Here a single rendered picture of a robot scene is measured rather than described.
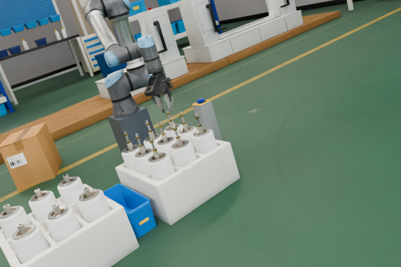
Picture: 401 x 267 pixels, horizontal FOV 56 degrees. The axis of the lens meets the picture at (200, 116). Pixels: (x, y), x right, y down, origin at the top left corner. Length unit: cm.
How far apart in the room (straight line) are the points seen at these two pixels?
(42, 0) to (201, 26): 407
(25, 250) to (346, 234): 101
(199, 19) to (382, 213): 322
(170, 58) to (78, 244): 286
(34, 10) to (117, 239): 643
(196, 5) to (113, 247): 316
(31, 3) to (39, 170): 531
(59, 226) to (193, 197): 53
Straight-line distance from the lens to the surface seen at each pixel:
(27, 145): 253
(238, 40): 442
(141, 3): 679
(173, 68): 393
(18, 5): 755
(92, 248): 143
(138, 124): 214
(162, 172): 151
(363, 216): 136
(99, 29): 195
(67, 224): 140
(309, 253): 125
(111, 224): 143
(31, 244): 139
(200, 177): 157
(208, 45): 421
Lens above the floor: 80
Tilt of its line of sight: 17 degrees down
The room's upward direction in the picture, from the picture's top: 17 degrees counter-clockwise
